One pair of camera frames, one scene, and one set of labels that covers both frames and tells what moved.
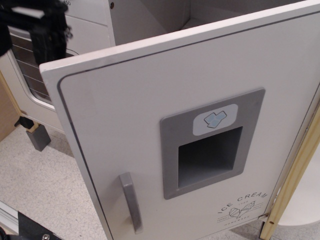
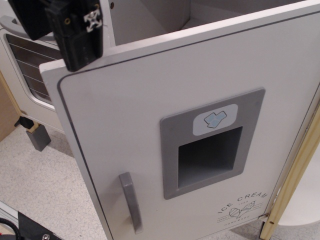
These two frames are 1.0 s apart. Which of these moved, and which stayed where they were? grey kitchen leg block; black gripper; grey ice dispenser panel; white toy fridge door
Moved: black gripper
Stayed: grey ice dispenser panel; white toy fridge door; grey kitchen leg block
